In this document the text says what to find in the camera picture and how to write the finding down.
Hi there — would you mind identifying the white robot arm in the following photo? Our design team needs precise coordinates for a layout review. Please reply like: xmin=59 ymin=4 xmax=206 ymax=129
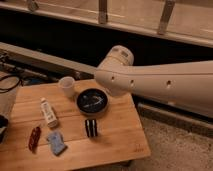
xmin=94 ymin=45 xmax=213 ymax=118

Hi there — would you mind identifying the black and white striped eraser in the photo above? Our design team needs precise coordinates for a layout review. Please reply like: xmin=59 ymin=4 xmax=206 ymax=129
xmin=85 ymin=119 xmax=98 ymax=137

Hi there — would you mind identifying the black round bowl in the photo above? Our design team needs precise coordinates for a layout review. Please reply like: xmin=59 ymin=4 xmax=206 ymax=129
xmin=77 ymin=88 xmax=108 ymax=114

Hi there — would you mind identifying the white plastic cup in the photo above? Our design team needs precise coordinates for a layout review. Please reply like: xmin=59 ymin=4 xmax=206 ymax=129
xmin=58 ymin=76 xmax=75 ymax=98

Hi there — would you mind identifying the white glue tube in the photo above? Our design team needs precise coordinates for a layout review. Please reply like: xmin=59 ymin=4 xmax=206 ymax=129
xmin=41 ymin=98 xmax=59 ymax=128

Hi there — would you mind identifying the wooden table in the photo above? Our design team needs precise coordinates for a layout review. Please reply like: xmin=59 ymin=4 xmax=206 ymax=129
xmin=0 ymin=83 xmax=150 ymax=171

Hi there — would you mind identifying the dark object at left edge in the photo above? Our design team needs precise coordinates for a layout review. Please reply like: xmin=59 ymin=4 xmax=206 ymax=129
xmin=0 ymin=115 xmax=9 ymax=143

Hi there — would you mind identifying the black cable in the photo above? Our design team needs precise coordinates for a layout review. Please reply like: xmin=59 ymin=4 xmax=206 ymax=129
xmin=0 ymin=74 xmax=24 ymax=94

